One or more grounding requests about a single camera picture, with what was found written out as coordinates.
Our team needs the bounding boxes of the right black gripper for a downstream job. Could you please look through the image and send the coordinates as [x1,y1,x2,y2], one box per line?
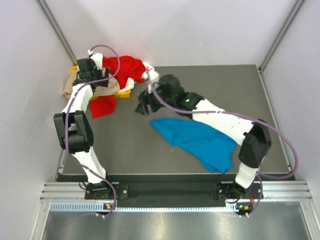
[135,82,176,118]

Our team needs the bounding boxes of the blue t shirt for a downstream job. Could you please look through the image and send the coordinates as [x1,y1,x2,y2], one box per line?
[150,117,237,174]

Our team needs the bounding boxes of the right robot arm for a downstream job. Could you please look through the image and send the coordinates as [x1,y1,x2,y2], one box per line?
[135,72,272,199]

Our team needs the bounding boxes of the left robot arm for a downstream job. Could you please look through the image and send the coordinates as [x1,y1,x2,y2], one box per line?
[53,57,116,200]

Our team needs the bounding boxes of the beige t shirt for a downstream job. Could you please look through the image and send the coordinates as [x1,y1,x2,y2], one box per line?
[62,71,120,100]

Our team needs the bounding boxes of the yellow plastic bin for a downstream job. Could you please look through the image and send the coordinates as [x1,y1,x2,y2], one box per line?
[68,66,132,100]

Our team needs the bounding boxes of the white t shirt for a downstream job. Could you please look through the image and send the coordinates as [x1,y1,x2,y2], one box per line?
[117,62,160,93]

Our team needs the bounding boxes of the red t shirt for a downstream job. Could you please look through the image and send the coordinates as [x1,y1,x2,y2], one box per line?
[89,55,146,119]

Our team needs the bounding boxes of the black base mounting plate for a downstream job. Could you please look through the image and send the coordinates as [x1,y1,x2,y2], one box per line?
[84,181,264,201]

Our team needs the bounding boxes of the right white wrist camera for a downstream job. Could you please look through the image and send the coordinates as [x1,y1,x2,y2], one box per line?
[146,81,157,94]

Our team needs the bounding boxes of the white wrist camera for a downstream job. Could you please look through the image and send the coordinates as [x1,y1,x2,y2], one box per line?
[146,81,157,94]
[87,49,104,70]

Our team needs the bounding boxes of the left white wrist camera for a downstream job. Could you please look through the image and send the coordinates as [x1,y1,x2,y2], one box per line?
[87,49,104,70]

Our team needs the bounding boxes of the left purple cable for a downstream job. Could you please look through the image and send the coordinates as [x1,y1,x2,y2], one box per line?
[47,44,122,233]

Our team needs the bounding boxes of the purple cable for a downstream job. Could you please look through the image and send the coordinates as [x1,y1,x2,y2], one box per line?
[47,44,122,233]
[146,68,300,218]

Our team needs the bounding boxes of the left corner aluminium post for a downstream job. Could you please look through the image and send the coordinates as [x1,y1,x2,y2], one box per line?
[36,0,77,66]

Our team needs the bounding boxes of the corner aluminium post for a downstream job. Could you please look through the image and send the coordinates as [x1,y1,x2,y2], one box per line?
[36,0,77,66]
[258,0,306,73]

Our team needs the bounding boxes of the slotted cable duct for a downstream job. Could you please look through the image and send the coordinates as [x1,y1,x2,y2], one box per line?
[49,201,253,213]

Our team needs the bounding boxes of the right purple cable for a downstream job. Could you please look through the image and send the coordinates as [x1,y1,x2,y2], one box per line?
[146,68,300,218]

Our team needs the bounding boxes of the aluminium frame rail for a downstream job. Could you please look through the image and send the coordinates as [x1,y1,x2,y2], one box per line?
[40,181,313,202]

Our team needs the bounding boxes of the right corner aluminium post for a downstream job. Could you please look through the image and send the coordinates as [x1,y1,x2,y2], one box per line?
[258,0,306,73]

